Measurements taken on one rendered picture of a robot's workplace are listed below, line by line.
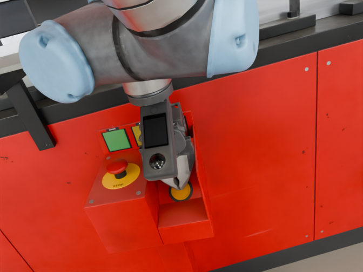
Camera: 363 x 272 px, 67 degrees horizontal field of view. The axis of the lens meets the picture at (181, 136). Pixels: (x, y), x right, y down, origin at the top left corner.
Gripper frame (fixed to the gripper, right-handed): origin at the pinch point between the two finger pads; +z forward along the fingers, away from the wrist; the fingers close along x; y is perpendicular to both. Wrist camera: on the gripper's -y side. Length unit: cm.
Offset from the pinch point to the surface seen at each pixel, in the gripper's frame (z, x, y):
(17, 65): -25.8, 23.0, 10.7
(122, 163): -7.6, 8.4, 0.7
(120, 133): -8.6, 10.0, 9.4
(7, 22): -30, 36, 37
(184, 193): 1.8, -0.7, -0.1
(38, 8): -28, 51, 86
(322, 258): 76, -41, 23
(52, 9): -26, 45, 87
